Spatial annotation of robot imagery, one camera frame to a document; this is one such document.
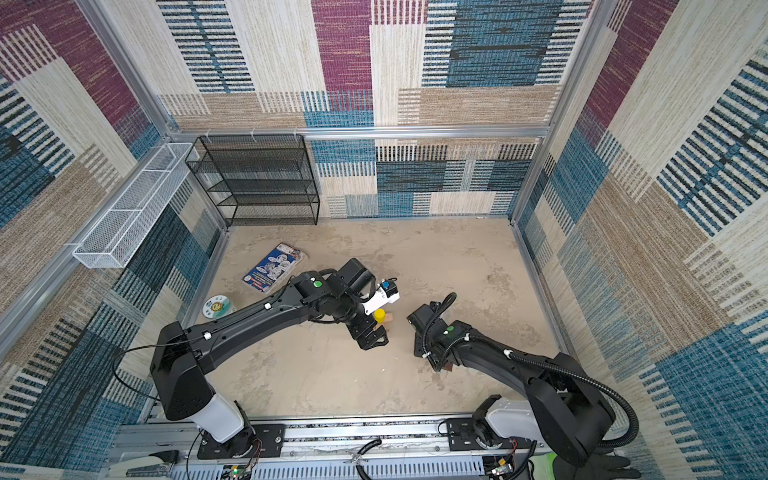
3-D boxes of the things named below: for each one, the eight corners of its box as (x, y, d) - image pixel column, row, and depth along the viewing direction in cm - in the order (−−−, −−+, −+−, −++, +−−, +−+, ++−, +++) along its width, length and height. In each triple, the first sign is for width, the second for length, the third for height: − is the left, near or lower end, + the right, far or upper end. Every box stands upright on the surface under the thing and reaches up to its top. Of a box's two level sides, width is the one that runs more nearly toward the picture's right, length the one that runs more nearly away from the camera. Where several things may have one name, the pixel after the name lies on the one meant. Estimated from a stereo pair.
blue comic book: (244, 281, 105) (241, 276, 103) (284, 245, 115) (281, 240, 113) (266, 296, 101) (264, 291, 99) (305, 257, 111) (304, 252, 109)
